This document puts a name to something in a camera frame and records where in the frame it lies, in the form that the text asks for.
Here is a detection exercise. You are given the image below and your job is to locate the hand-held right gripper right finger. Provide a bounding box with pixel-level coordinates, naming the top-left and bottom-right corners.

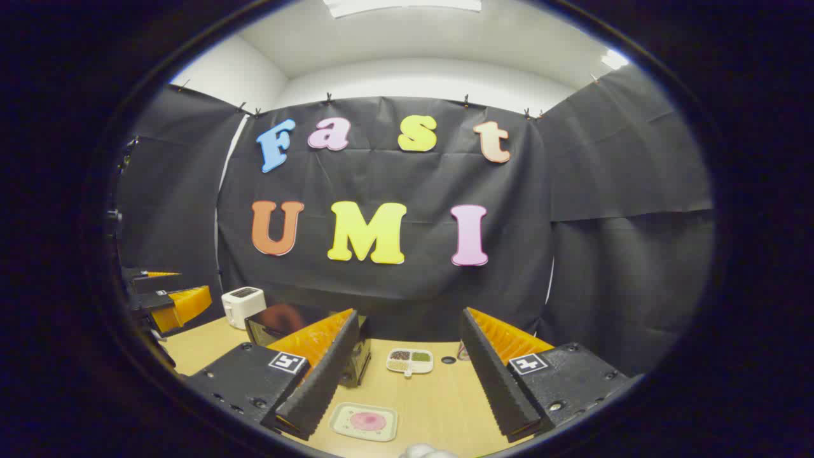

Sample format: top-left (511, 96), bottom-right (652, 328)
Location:
top-left (459, 307), bottom-right (631, 444)

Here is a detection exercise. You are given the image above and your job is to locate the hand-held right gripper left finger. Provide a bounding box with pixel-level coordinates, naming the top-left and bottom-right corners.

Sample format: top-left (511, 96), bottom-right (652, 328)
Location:
top-left (183, 309), bottom-right (362, 441)

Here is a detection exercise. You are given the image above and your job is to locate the pale green food tray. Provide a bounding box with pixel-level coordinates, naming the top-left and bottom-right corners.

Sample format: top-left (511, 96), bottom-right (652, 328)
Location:
top-left (329, 402), bottom-right (399, 443)

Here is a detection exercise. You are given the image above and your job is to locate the black electric oven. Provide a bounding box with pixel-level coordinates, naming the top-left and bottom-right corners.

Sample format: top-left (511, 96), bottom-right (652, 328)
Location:
top-left (245, 304), bottom-right (373, 389)

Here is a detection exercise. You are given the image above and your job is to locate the white toaster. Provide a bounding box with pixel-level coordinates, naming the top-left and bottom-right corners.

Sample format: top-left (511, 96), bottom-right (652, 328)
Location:
top-left (221, 286), bottom-right (267, 330)

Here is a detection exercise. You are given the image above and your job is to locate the white divided plate with beans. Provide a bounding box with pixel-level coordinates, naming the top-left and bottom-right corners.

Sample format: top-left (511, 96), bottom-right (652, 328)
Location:
top-left (386, 349), bottom-right (434, 378)

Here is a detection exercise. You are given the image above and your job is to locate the black backdrop cloth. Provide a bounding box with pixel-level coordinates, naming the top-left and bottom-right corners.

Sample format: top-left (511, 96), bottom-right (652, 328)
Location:
top-left (116, 64), bottom-right (716, 376)

